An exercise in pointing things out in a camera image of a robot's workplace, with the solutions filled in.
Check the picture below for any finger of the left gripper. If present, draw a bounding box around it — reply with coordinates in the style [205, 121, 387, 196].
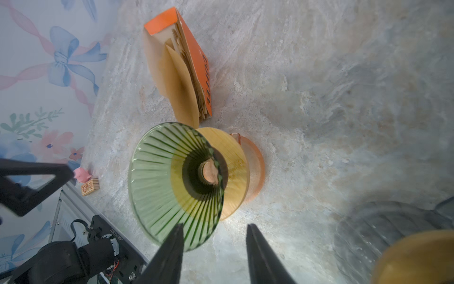
[1, 159, 74, 217]

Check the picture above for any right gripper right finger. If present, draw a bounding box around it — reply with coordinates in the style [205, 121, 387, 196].
[246, 224, 296, 284]

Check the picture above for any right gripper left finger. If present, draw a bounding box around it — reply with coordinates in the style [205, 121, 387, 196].
[135, 224, 184, 284]

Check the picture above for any green glass dripper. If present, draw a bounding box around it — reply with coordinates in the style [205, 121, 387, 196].
[128, 123, 224, 252]

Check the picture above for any grey glass carafe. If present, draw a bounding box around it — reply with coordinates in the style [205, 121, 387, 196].
[333, 198, 454, 284]

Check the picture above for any orange glass carafe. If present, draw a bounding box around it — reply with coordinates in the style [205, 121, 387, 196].
[231, 133, 267, 204]

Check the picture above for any wooden ring dripper base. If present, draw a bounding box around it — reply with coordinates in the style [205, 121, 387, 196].
[371, 230, 454, 284]

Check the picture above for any orange coffee filter holder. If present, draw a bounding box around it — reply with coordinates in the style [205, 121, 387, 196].
[143, 7, 212, 129]

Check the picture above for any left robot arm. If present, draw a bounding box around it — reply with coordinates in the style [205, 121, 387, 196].
[1, 159, 115, 284]

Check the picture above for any pink toy on block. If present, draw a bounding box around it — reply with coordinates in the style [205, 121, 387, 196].
[73, 167, 100, 196]

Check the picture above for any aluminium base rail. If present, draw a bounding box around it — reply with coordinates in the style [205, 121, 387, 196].
[49, 183, 147, 284]

